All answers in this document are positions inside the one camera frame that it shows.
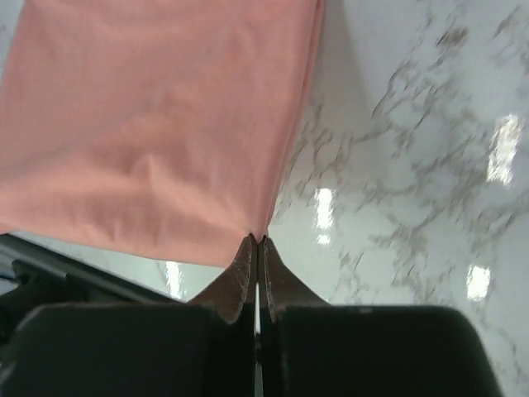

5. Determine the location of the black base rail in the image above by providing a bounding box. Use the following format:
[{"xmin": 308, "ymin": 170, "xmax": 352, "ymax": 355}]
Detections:
[{"xmin": 1, "ymin": 235, "xmax": 175, "ymax": 339}]

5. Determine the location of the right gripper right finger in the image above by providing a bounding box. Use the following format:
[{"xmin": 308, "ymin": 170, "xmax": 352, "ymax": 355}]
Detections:
[{"xmin": 258, "ymin": 237, "xmax": 328, "ymax": 396}]

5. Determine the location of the salmon pink t shirt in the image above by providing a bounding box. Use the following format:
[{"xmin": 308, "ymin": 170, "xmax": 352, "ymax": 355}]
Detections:
[{"xmin": 1, "ymin": 1, "xmax": 324, "ymax": 267}]

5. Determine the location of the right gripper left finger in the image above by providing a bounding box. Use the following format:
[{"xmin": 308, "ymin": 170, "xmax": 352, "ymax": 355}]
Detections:
[{"xmin": 189, "ymin": 235, "xmax": 257, "ymax": 396}]

